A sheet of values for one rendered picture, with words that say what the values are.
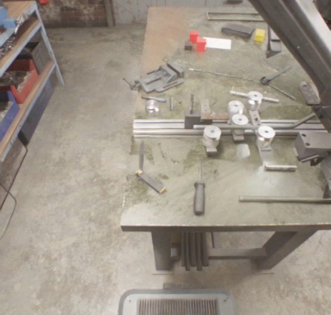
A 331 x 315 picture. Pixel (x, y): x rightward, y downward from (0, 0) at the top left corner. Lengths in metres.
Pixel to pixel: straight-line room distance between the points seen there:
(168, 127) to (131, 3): 3.13
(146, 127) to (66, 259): 1.06
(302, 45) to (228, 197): 0.46
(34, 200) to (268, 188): 1.56
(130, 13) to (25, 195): 2.82
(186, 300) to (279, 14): 1.13
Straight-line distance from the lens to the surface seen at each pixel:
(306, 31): 0.39
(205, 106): 0.90
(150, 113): 0.89
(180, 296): 1.25
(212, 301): 1.26
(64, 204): 1.82
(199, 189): 0.69
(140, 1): 3.82
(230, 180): 0.76
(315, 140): 0.58
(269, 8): 0.36
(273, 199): 0.75
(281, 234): 1.25
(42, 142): 2.26
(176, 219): 0.68
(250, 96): 0.91
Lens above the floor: 1.50
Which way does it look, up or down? 50 degrees down
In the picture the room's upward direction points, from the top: 1 degrees counter-clockwise
